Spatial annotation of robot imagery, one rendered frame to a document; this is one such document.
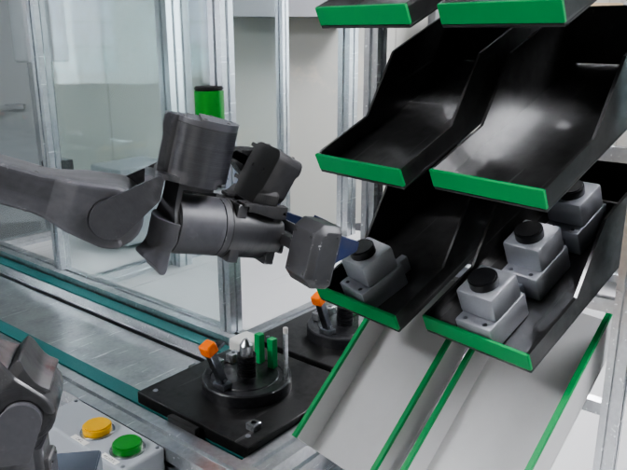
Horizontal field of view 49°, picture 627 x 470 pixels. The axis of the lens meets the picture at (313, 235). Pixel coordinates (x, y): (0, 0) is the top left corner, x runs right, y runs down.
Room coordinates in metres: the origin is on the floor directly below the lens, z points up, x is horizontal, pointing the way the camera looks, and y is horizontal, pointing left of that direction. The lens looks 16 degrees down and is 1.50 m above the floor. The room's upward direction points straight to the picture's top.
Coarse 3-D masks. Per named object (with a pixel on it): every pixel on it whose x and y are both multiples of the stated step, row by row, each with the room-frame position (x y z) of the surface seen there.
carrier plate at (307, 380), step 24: (288, 360) 1.06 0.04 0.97; (168, 384) 0.98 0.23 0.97; (192, 384) 0.98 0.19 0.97; (312, 384) 0.98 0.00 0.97; (168, 408) 0.91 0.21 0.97; (192, 408) 0.91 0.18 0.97; (216, 408) 0.91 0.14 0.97; (264, 408) 0.91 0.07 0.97; (288, 408) 0.91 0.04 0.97; (216, 432) 0.85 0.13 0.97; (240, 432) 0.85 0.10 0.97; (264, 432) 0.85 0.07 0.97
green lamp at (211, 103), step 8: (200, 96) 1.17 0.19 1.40; (208, 96) 1.16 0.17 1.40; (216, 96) 1.17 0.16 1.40; (200, 104) 1.17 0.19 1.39; (208, 104) 1.16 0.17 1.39; (216, 104) 1.17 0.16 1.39; (224, 104) 1.19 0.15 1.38; (200, 112) 1.17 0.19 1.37; (208, 112) 1.16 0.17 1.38; (216, 112) 1.17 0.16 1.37; (224, 112) 1.19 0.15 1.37
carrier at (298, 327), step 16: (304, 320) 1.23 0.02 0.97; (336, 320) 1.19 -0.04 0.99; (352, 320) 1.17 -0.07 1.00; (272, 336) 1.16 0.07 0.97; (288, 336) 1.16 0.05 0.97; (304, 336) 1.16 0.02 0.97; (320, 336) 1.12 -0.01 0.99; (336, 336) 1.12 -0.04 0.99; (352, 336) 1.12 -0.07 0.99; (288, 352) 1.10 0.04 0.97; (304, 352) 1.09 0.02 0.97; (320, 352) 1.09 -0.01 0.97; (336, 352) 1.09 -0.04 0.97
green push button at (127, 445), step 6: (120, 438) 0.83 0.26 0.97; (126, 438) 0.83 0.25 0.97; (132, 438) 0.83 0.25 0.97; (138, 438) 0.83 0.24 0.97; (114, 444) 0.81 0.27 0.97; (120, 444) 0.81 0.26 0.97; (126, 444) 0.81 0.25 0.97; (132, 444) 0.81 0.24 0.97; (138, 444) 0.81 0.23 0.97; (114, 450) 0.80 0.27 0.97; (120, 450) 0.80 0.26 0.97; (126, 450) 0.80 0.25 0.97; (132, 450) 0.80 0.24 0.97; (138, 450) 0.81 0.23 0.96; (120, 456) 0.80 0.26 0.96; (126, 456) 0.80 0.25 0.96
